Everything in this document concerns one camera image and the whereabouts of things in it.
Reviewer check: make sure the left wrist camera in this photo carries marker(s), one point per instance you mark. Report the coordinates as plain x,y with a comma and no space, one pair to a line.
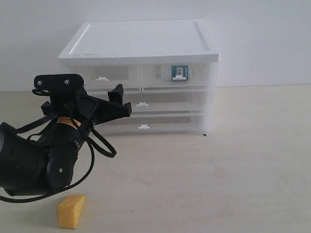
53,83

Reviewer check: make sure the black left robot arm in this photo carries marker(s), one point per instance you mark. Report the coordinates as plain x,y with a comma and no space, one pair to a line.
38,159

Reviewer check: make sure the yellow cheese wedge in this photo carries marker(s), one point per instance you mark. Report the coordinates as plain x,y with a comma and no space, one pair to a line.
69,210

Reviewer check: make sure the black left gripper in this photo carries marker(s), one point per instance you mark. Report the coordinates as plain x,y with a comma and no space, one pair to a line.
82,107

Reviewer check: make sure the bottom wide clear drawer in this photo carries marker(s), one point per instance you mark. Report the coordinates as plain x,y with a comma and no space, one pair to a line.
154,124

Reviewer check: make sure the white bottle teal label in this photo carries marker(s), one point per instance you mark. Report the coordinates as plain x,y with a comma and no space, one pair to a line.
179,73

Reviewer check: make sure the white plastic drawer cabinet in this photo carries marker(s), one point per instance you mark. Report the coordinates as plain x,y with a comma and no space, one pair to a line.
137,43

